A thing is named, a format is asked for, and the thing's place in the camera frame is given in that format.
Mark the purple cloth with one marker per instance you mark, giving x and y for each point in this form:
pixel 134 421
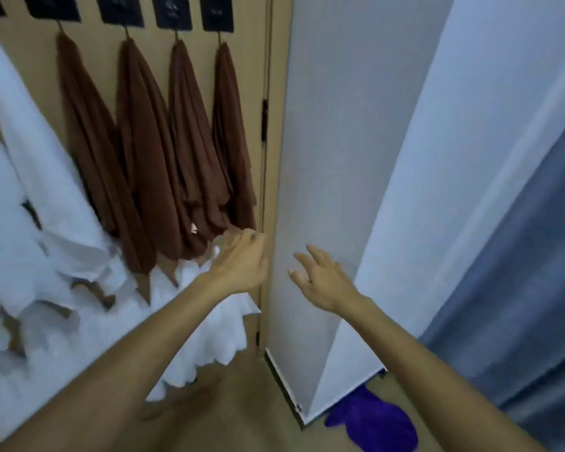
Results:
pixel 372 423

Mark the person's left fingers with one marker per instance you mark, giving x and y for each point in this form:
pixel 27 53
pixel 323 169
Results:
pixel 247 236

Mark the person's right hand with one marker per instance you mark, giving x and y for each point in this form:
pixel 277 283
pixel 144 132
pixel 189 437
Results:
pixel 327 284

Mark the white hanging towel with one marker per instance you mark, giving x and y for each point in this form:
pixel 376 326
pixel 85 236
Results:
pixel 37 155
pixel 4 240

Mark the person's left forearm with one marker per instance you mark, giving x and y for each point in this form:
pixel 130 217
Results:
pixel 117 371

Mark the person's right forearm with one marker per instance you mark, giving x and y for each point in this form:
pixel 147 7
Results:
pixel 433 385

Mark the person's right thumb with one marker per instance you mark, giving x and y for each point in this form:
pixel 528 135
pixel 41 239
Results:
pixel 299 276

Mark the person's left hand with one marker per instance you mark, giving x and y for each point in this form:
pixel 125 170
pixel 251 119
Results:
pixel 239 268

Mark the brown hanging towel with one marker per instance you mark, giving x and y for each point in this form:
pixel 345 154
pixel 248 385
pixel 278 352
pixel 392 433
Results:
pixel 195 136
pixel 150 150
pixel 233 131
pixel 99 155

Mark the black door hinge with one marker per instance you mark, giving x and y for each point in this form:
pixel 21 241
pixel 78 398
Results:
pixel 265 119

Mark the person's right middle finger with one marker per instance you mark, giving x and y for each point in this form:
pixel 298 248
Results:
pixel 319 255

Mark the grey-blue curtain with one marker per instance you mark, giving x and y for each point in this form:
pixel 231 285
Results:
pixel 522 301

